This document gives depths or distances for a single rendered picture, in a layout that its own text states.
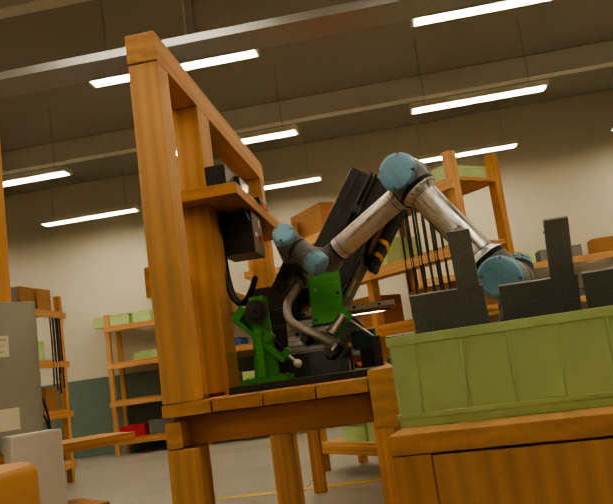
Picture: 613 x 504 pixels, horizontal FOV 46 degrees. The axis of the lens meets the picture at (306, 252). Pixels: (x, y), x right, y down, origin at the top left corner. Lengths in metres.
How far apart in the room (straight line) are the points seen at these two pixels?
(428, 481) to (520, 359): 0.28
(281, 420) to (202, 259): 0.66
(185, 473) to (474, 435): 0.95
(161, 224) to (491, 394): 1.06
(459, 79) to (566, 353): 8.84
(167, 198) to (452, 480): 1.15
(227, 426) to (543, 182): 10.27
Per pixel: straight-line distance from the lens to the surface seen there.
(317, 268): 2.20
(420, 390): 1.38
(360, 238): 2.29
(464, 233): 1.45
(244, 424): 2.02
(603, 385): 1.37
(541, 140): 12.13
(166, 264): 2.01
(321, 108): 10.01
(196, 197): 2.33
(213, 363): 2.35
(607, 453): 1.27
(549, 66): 10.28
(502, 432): 1.27
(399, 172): 2.08
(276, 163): 12.07
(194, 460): 1.98
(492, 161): 5.50
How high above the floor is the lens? 0.92
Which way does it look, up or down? 9 degrees up
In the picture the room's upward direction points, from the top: 8 degrees counter-clockwise
